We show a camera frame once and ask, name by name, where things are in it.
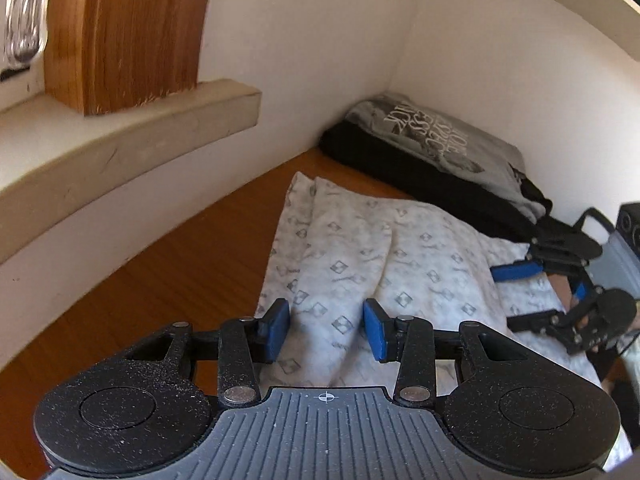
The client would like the grey printed folded cloth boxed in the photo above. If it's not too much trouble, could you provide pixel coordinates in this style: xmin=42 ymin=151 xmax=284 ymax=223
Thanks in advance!
xmin=345 ymin=92 xmax=547 ymax=221

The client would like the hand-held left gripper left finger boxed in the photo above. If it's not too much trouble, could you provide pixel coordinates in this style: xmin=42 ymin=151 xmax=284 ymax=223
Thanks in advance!
xmin=125 ymin=298 xmax=291 ymax=408

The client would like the brown wooden window trim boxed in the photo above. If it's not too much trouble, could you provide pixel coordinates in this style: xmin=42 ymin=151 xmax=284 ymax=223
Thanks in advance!
xmin=42 ymin=0 xmax=220 ymax=117

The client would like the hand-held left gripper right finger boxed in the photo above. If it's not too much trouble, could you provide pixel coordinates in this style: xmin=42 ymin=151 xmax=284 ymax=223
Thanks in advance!
xmin=363 ymin=298 xmax=528 ymax=407

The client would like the clear blind cord pull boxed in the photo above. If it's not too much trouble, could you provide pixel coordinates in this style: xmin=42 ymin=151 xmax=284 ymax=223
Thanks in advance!
xmin=4 ymin=0 xmax=56 ymax=70

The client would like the black bag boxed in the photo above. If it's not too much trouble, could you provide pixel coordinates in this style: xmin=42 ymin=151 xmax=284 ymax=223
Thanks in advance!
xmin=536 ymin=206 xmax=618 ymax=261

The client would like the beige window sill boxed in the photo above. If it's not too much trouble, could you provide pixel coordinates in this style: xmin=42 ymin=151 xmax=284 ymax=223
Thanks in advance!
xmin=0 ymin=77 xmax=264 ymax=266

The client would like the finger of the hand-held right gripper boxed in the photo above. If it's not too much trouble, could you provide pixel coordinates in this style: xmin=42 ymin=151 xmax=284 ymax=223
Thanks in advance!
xmin=490 ymin=234 xmax=603 ymax=284
xmin=506 ymin=280 xmax=608 ymax=357

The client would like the white checker-print garment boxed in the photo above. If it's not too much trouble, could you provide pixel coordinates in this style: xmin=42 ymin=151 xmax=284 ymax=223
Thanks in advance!
xmin=254 ymin=171 xmax=632 ymax=463

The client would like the black cloth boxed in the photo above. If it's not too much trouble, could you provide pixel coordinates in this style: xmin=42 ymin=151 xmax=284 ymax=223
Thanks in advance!
xmin=317 ymin=120 xmax=553 ymax=243

